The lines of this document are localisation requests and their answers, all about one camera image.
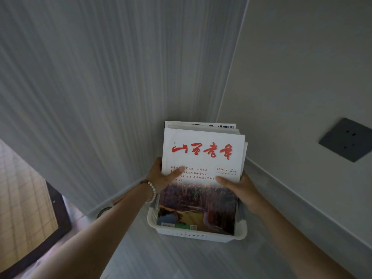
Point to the stack of magazines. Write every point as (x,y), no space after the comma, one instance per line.
(209,126)

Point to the person's right thumb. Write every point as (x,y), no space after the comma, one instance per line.
(226,181)

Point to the person's left hand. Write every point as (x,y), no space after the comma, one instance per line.
(158,178)

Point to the bed with checked cover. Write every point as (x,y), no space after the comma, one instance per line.
(26,212)

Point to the white plastic basket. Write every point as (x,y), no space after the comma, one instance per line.
(197,233)

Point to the dark grey wall socket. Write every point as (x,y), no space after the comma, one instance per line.
(346,139)

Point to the person's right forearm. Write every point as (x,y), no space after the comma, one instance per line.
(293,246)

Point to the person's right hand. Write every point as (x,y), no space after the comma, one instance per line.
(242,190)

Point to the person's left forearm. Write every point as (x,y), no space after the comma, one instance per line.
(87,244)

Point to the person's left thumb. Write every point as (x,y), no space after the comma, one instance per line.
(175,174)

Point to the white magazine with landscape photo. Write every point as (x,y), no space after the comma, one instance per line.
(200,183)

